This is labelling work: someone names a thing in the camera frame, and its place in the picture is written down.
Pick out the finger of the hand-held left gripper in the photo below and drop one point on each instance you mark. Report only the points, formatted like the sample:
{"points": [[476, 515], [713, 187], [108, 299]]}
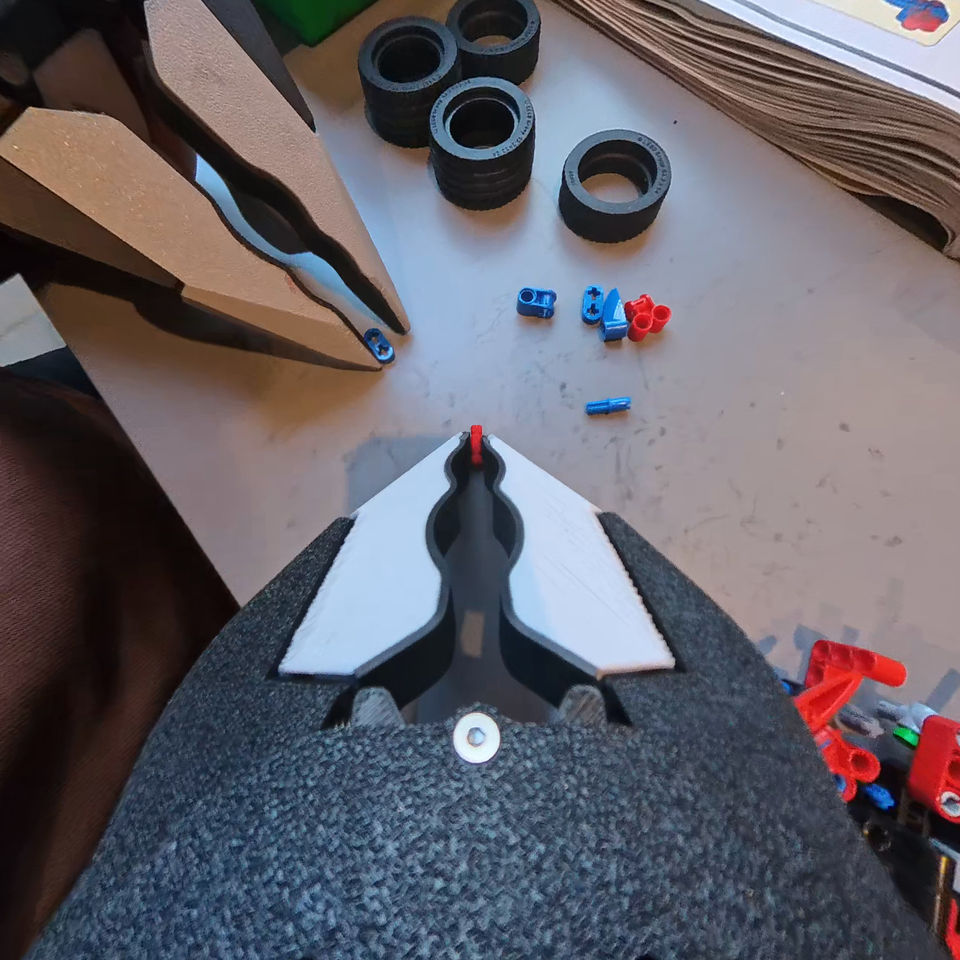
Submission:
{"points": [[112, 172], [247, 105]]}

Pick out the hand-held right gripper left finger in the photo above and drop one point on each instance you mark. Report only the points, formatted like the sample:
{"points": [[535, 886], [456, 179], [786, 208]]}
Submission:
{"points": [[375, 592]]}

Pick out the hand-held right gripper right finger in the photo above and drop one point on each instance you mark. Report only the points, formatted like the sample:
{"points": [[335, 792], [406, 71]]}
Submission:
{"points": [[577, 585]]}

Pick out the green plastic bin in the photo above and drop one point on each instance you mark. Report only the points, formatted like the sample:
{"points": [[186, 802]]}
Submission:
{"points": [[322, 15]]}

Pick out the red brick pin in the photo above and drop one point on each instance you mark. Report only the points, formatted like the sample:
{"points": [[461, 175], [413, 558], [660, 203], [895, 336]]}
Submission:
{"points": [[476, 442]]}

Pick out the blue two-hole brick beam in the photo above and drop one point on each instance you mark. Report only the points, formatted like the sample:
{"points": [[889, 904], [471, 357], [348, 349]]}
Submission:
{"points": [[379, 346], [592, 304]]}

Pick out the toy brick car model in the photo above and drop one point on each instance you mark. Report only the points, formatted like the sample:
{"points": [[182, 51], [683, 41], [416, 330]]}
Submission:
{"points": [[847, 667]]}

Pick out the blue pin-hole brick connector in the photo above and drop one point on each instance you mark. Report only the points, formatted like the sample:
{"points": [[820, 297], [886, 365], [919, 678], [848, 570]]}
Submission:
{"points": [[536, 302]]}

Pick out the thick building instruction booklet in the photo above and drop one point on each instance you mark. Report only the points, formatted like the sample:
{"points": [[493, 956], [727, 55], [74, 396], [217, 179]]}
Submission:
{"points": [[787, 97]]}

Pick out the grey desk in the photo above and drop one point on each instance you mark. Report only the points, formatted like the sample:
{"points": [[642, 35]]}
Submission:
{"points": [[750, 412]]}

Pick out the black rubber toy tire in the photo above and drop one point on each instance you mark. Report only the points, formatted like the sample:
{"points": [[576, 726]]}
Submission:
{"points": [[577, 210], [375, 90], [525, 52], [450, 172]]}

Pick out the small blue brick pin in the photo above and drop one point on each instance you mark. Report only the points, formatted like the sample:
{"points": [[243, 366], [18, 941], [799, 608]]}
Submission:
{"points": [[607, 406]]}

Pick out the blue wedge brick piece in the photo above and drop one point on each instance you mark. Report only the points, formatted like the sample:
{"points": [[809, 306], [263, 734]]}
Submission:
{"points": [[613, 319]]}

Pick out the red triple-hole brick connector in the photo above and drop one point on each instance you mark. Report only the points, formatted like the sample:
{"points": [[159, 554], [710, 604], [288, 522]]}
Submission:
{"points": [[646, 315]]}

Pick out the person's brown sweater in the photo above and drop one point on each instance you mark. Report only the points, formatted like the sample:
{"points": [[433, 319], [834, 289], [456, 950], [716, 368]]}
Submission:
{"points": [[75, 600]]}

